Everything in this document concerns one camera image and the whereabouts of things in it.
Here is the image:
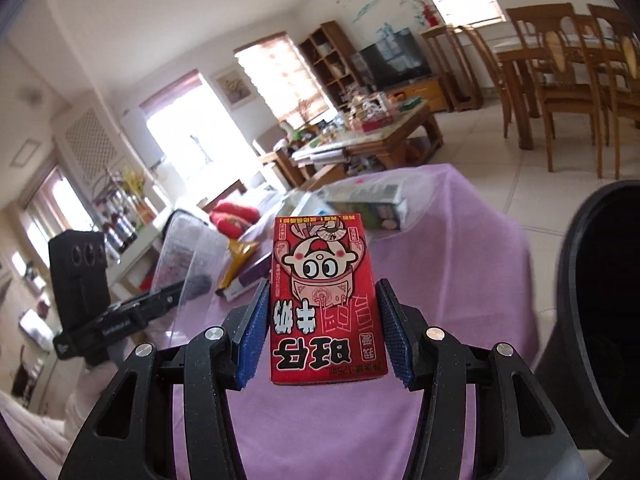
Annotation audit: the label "wooden coffee table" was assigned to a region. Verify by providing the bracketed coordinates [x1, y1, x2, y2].
[292, 102, 444, 179]

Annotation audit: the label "wooden dining chair left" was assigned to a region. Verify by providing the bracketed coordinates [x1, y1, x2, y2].
[460, 25, 512, 139]

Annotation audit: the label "black flat television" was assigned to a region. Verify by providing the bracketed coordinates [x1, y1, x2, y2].
[352, 28, 433, 90]

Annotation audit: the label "red Wangzai milk carton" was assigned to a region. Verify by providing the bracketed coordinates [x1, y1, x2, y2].
[269, 214, 387, 386]

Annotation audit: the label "wooden dining chair near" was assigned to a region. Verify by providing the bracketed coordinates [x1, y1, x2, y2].
[506, 2, 608, 177]

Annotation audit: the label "framed flower painting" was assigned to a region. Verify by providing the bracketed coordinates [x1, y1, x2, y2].
[212, 66, 256, 110]

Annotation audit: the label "wooden bookshelf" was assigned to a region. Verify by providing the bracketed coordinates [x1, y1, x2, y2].
[298, 21, 362, 110]

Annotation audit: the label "grey milk carton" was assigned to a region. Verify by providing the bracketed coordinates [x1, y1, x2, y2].
[318, 182, 408, 231]

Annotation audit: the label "black trash bin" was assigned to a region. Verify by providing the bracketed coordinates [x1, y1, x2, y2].
[535, 180, 639, 458]

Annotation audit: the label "red cushion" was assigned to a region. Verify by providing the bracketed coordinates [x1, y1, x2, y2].
[209, 202, 260, 240]

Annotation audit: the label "purple tablecloth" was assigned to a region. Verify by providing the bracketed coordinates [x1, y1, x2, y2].
[169, 162, 540, 480]

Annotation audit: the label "clear plastic bag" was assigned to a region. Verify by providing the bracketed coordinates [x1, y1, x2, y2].
[146, 209, 228, 349]

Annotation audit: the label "wooden tv cabinet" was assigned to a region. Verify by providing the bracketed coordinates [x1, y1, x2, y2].
[385, 77, 454, 113]

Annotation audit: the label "wooden dining chair right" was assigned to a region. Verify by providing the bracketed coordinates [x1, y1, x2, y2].
[584, 3, 640, 131]

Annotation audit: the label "wooden dining chair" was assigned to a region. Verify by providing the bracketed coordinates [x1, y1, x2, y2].
[460, 25, 512, 139]
[584, 3, 640, 131]
[506, 2, 608, 177]

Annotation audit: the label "wooden dining table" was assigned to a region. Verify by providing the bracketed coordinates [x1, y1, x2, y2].
[491, 34, 625, 151]

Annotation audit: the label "tall wooden side stand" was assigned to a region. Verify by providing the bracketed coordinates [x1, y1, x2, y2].
[421, 25, 484, 112]

